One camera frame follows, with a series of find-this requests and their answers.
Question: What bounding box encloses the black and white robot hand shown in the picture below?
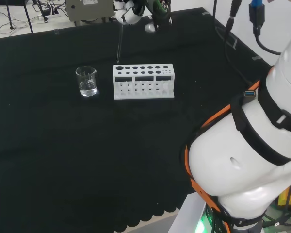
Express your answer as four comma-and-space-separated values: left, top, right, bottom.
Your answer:
113, 0, 173, 34

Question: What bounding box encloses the clear glass rod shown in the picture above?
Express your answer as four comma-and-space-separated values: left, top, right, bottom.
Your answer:
116, 21, 125, 62

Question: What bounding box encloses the white test tube rack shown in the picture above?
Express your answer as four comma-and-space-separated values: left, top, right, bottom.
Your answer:
113, 63, 175, 100

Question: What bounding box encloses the grey metal cabinet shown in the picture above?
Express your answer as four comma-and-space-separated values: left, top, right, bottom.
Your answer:
65, 0, 115, 26

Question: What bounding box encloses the white power strip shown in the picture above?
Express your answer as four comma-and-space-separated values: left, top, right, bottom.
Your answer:
37, 11, 62, 22

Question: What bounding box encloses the glass beaker with water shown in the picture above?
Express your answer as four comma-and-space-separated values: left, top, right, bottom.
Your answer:
75, 66, 98, 97

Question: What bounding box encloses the black tripod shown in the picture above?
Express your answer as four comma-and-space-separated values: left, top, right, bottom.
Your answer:
5, 0, 34, 34

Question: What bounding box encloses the grey tape outline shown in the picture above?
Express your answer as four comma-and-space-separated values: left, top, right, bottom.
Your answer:
226, 31, 239, 50

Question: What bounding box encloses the black equipment box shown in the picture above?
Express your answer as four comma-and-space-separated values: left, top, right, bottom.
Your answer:
0, 0, 29, 6

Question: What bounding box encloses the black bench cloth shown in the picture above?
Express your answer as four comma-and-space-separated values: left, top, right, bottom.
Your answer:
0, 7, 275, 233

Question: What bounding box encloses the yellow stop button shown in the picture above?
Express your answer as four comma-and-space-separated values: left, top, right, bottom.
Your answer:
278, 178, 291, 212

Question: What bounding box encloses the thin black cable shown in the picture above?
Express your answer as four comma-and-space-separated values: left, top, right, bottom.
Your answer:
224, 0, 254, 87

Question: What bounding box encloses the thick black cable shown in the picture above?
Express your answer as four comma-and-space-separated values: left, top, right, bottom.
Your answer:
248, 0, 282, 56

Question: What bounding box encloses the orange cable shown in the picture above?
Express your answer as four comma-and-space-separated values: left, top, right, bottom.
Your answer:
184, 80, 261, 233

